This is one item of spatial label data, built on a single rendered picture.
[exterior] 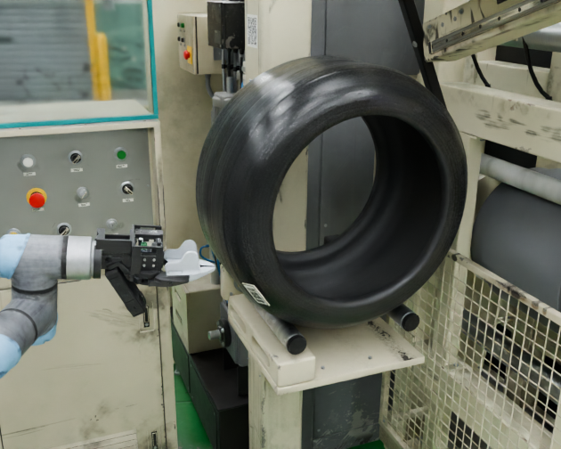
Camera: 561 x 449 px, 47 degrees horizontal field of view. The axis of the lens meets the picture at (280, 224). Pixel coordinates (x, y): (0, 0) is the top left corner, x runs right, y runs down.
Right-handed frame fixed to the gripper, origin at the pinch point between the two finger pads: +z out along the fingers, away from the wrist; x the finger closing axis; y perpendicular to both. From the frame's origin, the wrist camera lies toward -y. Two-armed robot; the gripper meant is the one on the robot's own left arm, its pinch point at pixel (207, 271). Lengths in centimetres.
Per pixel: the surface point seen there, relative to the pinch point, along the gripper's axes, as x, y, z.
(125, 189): 65, -20, -14
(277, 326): 9.1, -20.9, 18.6
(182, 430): 76, -130, 13
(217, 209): 12.2, 5.9, 2.6
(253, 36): 57, 28, 14
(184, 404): 92, -134, 15
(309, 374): 1.2, -27.7, 25.4
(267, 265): 5.1, -1.9, 12.6
